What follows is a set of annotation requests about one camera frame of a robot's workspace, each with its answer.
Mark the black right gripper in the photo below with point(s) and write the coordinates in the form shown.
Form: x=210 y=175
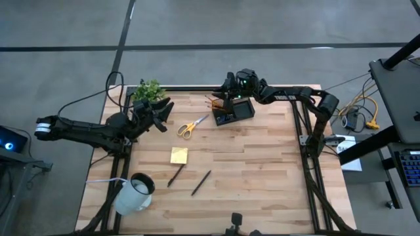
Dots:
x=247 y=85

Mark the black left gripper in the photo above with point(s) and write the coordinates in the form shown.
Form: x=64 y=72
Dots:
x=144 y=118

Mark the black mesh desk organizer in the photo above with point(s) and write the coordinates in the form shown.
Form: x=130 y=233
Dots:
x=244 y=111

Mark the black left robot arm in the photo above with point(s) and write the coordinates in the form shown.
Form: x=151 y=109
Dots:
x=82 y=131

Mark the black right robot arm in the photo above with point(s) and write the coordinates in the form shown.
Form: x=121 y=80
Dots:
x=288 y=95

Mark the green plant in white pot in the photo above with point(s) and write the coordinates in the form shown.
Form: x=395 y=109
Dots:
x=148 y=93

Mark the yellow sticky note pad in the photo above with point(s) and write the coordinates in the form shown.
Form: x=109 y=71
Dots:
x=179 y=155

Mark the black pen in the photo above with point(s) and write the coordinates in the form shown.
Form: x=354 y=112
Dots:
x=176 y=175
x=201 y=183

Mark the white mug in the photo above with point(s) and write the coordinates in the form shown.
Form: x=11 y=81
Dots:
x=131 y=200

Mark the black power adapter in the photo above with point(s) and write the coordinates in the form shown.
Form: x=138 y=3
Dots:
x=352 y=119

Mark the grey metal stand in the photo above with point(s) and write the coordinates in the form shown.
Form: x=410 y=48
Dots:
x=33 y=163

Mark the white printed paper sheet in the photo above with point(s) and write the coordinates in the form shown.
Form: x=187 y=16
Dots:
x=352 y=165

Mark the black computer with blue light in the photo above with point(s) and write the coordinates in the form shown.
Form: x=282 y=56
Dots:
x=13 y=139

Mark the dark grey desk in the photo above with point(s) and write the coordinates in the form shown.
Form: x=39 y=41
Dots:
x=400 y=98

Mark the black gantry pole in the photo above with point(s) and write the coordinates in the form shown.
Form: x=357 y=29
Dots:
x=402 y=52

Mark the backlit computer keyboard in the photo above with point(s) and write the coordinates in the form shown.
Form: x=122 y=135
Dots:
x=410 y=168

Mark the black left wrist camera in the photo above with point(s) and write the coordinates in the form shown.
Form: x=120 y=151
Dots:
x=141 y=104

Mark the black aluminium table frame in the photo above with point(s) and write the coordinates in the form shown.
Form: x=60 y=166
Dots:
x=183 y=88

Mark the black and grey bracket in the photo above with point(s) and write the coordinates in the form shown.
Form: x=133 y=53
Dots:
x=333 y=141

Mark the small black camera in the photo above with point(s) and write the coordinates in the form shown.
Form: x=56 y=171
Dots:
x=237 y=219

